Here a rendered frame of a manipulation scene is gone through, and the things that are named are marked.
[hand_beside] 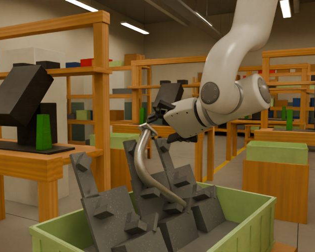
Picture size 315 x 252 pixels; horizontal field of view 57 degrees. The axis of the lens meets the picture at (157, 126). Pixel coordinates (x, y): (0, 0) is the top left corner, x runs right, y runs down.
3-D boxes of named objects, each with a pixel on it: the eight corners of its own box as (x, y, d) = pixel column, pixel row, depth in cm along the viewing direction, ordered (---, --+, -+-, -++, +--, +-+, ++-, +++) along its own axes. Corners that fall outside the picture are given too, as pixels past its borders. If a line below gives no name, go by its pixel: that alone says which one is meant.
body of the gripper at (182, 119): (220, 114, 78) (187, 125, 86) (198, 88, 74) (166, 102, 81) (215, 134, 74) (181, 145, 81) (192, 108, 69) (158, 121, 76)
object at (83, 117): (139, 162, 605) (139, 52, 587) (52, 153, 716) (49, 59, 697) (151, 158, 654) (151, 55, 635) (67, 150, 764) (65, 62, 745)
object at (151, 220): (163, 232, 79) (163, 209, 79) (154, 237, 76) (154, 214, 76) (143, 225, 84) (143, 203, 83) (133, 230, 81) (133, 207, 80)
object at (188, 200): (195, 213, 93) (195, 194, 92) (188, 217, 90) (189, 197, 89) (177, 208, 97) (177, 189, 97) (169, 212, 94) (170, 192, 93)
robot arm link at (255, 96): (206, 123, 68) (226, 126, 75) (259, 104, 59) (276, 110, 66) (199, 89, 70) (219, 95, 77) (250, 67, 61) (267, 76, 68)
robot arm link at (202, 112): (226, 109, 77) (216, 113, 79) (207, 86, 73) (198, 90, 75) (221, 132, 72) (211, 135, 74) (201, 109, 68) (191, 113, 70)
